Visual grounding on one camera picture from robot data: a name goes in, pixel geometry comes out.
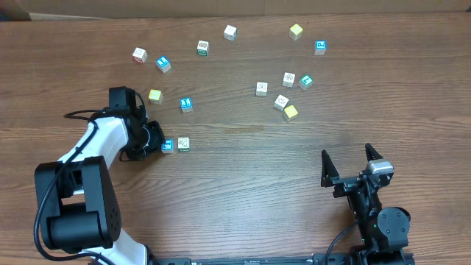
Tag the wooden block yellow far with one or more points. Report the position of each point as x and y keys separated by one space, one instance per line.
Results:
x=295 y=32

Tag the cardboard back board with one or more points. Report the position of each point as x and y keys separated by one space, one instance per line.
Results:
x=27 y=10

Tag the wooden block blue P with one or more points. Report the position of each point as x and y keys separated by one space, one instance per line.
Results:
x=320 y=47

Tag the wooden block red trim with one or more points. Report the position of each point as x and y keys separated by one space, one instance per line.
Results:
x=261 y=89

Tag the wooden block yellow B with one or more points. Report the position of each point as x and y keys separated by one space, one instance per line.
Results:
x=290 y=113

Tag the wooden block red sided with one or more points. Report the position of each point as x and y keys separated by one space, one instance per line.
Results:
x=288 y=79

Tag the wooden block pink trim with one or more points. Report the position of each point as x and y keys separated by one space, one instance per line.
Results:
x=139 y=55

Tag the wooden block green trim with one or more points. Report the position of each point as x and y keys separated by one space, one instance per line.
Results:
x=183 y=144

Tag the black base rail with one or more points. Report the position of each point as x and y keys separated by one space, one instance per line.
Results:
x=257 y=261

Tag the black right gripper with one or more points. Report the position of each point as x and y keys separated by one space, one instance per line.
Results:
x=346 y=185

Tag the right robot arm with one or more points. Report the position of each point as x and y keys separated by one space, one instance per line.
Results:
x=384 y=231

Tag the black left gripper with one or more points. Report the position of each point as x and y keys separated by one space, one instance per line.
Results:
x=157 y=138

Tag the wooden block yellow left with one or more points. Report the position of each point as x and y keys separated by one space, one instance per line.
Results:
x=155 y=97

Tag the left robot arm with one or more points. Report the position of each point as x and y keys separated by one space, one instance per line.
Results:
x=78 y=214

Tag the wooden block blue middle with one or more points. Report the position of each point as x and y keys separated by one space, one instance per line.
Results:
x=186 y=104

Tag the wooden block far white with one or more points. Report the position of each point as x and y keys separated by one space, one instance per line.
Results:
x=230 y=33

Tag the wooden block green seven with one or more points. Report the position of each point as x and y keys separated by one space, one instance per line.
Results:
x=305 y=82

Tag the wooden block green H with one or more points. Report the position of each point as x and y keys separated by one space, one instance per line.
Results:
x=281 y=102

